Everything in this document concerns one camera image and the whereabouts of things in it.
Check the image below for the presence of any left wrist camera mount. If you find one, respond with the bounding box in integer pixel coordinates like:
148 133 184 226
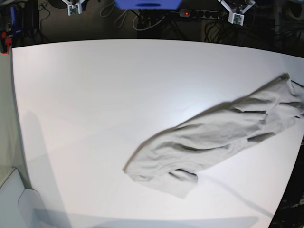
219 0 256 26

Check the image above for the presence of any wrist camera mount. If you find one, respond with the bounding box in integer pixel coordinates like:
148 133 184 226
62 0 88 16
219 0 256 26

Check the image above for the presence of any red and black clamp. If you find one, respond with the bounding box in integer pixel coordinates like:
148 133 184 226
0 30 12 55

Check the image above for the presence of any blue box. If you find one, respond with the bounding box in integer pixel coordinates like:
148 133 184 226
115 0 182 10

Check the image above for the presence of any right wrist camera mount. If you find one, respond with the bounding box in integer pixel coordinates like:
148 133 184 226
62 0 88 16

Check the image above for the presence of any beige t-shirt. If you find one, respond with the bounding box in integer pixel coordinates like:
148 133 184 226
124 74 304 199

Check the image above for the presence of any white cable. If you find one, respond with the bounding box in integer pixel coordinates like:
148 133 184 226
132 14 167 32

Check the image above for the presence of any black power strip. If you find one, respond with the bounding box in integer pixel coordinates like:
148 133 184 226
179 9 228 20

